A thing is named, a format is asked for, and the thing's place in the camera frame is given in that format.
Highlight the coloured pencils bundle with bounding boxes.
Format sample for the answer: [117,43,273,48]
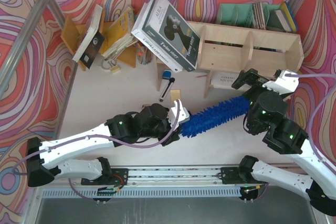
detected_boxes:
[136,46,153,65]

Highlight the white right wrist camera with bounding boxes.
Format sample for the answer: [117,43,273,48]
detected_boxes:
[262,69,299,95]

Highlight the light wooden bookshelf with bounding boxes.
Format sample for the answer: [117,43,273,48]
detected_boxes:
[153,20,305,99]

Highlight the black and white marker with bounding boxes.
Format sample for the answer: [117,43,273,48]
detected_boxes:
[159,78,175,102]

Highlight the blue bound book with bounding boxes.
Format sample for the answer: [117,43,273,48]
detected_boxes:
[275,2,298,33]

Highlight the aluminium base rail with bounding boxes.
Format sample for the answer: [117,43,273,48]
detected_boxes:
[34,165,318,198]

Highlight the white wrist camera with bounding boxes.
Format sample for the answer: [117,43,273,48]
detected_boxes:
[262,69,299,95]
[168,99,190,130]

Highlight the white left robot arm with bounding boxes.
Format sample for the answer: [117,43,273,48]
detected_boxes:
[26,100,190,187]

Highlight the yellow sticky note pad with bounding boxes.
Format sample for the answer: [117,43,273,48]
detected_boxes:
[170,89,181,103]

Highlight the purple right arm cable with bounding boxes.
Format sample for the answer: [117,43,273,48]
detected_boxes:
[285,72,336,175]

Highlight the large Twins story book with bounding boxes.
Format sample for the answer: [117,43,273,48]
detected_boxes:
[142,0,200,72]

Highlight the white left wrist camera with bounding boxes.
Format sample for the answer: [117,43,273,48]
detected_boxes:
[168,99,190,130]

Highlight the mint green desk organizer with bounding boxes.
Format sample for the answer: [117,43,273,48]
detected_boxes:
[216,3,291,32]

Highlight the white Choklad book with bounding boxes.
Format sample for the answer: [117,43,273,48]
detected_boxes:
[131,0,183,72]

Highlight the yellow book stack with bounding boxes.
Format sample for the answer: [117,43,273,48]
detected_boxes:
[101,6,137,61]

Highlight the small brass padlock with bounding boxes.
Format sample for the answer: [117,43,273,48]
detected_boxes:
[110,65,120,73]

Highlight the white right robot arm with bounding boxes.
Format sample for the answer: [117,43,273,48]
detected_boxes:
[232,69,335,217]

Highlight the blue microfiber duster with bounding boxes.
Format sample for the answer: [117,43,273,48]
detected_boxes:
[181,95,250,137]

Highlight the blue and white eraser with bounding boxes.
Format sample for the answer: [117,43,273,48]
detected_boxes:
[162,70,172,80]

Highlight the black and white paperback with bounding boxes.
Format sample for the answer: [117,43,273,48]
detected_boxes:
[72,4,104,69]

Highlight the yellow wooden book stand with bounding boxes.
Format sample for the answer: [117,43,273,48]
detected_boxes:
[61,9,137,71]

